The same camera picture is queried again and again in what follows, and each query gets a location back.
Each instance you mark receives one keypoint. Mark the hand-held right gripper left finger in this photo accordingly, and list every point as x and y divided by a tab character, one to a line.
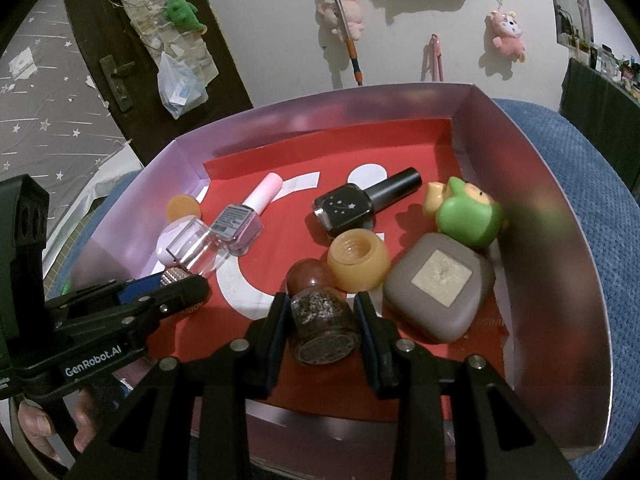
277	330

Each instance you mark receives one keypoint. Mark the amber plastic jar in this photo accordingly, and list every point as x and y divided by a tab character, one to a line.
370	265

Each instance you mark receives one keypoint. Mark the glitter bottle with brown cap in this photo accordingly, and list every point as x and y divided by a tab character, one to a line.
320	320

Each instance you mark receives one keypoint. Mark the taupe compact case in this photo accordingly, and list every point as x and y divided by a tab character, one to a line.
435	305

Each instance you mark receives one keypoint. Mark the grey star print cloth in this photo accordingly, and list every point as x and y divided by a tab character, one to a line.
50	125

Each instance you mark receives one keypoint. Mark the dark wooden door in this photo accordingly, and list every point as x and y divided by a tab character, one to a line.
90	20

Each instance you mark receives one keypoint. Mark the pink cardboard box red bottom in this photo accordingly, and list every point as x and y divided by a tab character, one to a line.
540	240

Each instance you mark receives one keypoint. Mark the pink nail polish bottle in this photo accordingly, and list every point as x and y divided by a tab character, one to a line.
237	222

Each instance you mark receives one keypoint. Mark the clear glass jar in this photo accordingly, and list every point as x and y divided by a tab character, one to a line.
197	247

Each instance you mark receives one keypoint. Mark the green plush toy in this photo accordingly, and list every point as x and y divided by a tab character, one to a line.
180	10

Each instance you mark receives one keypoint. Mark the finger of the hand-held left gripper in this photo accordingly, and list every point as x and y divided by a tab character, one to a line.
137	286
170	300

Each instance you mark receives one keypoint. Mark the row of toiletry bottles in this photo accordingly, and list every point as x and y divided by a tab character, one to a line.
610	67

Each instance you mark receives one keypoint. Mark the person's left hand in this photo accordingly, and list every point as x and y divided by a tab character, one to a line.
40	422

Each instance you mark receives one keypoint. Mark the green toy figure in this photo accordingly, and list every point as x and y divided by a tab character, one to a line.
465	217

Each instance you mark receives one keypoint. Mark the amber round lid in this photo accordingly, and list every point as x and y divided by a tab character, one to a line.
182	206

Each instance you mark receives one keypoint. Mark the wall mirror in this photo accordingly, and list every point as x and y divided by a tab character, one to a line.
570	5

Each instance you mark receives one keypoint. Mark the pink plush pig pair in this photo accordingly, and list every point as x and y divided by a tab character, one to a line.
352	15

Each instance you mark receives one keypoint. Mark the black car key fob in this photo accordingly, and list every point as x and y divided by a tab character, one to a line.
350	207

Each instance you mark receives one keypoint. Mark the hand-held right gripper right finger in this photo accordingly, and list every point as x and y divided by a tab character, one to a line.
367	330

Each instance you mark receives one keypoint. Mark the hanging plastic bag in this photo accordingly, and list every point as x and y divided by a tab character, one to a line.
177	87

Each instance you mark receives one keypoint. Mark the table with dark cloth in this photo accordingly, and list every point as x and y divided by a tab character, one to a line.
600	120

